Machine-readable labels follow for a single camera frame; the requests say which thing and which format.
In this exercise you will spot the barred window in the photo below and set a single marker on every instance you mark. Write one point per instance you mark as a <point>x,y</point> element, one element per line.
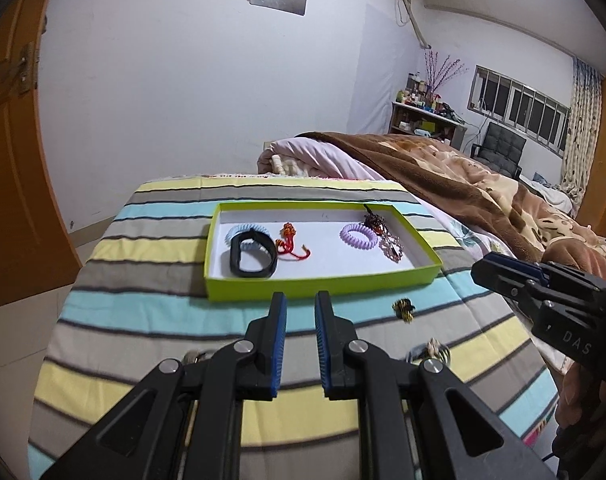
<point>518,105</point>

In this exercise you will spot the brown patterned blanket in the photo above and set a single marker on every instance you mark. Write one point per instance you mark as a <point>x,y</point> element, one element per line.
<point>433,170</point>

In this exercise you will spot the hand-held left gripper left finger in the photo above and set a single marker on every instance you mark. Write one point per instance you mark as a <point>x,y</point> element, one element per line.
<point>278,340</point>

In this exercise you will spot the metal door hinge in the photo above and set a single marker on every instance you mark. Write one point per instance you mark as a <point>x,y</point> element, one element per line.
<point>28,67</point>

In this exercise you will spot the floral curtain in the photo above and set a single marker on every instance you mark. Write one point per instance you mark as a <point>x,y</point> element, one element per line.
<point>583,135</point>

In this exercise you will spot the orange wooden door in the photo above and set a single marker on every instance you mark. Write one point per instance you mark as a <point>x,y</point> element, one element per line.
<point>13,185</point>

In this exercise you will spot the black wristband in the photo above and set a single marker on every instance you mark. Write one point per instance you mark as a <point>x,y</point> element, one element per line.
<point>270,260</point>

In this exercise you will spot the cluttered wooden shelf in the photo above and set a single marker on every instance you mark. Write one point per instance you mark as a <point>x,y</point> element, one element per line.
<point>423,120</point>

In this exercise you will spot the cluster of bottles and jars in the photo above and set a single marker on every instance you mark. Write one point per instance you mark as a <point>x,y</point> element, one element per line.
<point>423,97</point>

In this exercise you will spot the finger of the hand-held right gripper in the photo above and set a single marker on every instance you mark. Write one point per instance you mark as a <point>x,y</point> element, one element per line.
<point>498,277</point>
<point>513,262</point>

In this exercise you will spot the small green brooch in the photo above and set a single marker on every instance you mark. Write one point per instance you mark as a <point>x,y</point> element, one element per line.
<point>404,308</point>

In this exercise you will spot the person's right hand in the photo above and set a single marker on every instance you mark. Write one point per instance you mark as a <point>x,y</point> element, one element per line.
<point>583,405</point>

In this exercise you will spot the rhinestone brooch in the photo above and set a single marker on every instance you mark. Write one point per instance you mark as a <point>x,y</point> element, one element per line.
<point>390,247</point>

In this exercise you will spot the purple decorative branches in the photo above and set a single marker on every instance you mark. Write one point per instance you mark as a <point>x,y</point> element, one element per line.
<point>445,72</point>

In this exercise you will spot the black chair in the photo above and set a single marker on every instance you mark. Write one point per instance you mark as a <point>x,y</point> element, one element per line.
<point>503,145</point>

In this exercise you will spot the white wall pipe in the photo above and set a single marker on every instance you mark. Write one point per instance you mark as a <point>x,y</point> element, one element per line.
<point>413,15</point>

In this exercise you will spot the brown beaded hair clip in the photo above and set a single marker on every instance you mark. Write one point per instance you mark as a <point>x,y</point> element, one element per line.
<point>373,221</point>

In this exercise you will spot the lime green shallow box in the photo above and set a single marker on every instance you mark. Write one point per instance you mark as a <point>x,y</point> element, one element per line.
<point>333,285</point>

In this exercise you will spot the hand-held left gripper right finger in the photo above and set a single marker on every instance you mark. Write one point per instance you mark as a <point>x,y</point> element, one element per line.
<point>324,345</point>

